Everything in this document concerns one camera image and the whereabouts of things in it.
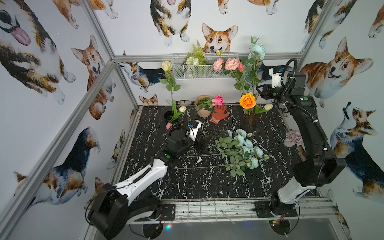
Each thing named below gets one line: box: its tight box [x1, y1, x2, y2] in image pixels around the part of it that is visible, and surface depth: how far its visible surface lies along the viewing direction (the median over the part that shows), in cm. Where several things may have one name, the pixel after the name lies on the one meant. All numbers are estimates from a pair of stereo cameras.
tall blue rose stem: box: [248, 36, 266, 95], surface depth 76 cm
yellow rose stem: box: [159, 61, 181, 116], surface depth 94 cm
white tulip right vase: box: [255, 104, 274, 114], surface depth 82 cm
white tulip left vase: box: [169, 100, 187, 124], surface depth 88 cm
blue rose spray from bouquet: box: [174, 141, 270, 178], surface depth 91 cm
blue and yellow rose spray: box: [206, 128, 264, 155], surface depth 97 cm
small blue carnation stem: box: [222, 130, 233, 140], surface depth 100 cm
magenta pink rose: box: [197, 94, 224, 113], surface depth 71 cm
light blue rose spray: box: [179, 135, 270, 165], surface depth 94 cm
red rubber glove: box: [209, 105, 231, 125], surface depth 117 cm
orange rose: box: [239, 93, 257, 109], surface depth 76 cm
